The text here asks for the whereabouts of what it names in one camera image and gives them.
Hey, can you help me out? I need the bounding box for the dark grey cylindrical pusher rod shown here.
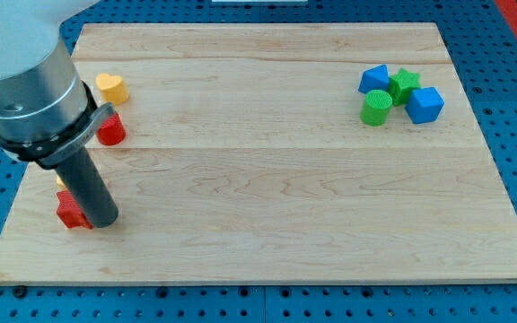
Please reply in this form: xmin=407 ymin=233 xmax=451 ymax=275
xmin=56 ymin=147 xmax=118 ymax=228

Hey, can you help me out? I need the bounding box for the black clamp bracket on wrist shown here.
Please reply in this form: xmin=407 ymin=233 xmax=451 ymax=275
xmin=0 ymin=83 xmax=116 ymax=170

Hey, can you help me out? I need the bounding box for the yellow hexagon block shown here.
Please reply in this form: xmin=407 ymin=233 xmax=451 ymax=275
xmin=56 ymin=176 xmax=66 ymax=191

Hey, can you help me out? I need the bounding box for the red star block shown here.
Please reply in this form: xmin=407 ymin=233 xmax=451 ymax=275
xmin=56 ymin=190 xmax=93 ymax=230

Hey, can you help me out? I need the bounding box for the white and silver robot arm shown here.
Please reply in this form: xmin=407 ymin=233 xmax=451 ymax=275
xmin=0 ymin=0 xmax=118 ymax=228

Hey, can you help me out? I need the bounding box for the green star block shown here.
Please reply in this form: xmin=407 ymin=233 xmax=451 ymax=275
xmin=387 ymin=68 xmax=421 ymax=106

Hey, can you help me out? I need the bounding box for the red cylinder block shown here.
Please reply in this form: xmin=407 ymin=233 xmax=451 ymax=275
xmin=96 ymin=113 xmax=127 ymax=146

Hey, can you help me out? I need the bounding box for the yellow heart block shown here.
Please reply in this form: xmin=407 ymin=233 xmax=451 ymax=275
xmin=95 ymin=73 xmax=129 ymax=105

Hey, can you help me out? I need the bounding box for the light wooden board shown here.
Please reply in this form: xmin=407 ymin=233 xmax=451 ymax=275
xmin=0 ymin=22 xmax=517 ymax=286

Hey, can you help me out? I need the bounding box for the green cylinder block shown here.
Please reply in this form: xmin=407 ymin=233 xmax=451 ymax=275
xmin=360 ymin=90 xmax=392 ymax=127

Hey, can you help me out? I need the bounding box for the blue pentagon block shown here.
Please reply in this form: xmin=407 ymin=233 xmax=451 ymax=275
xmin=358 ymin=65 xmax=390 ymax=94

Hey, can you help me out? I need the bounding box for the blue cube block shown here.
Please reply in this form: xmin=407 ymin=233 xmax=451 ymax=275
xmin=405 ymin=87 xmax=444 ymax=124

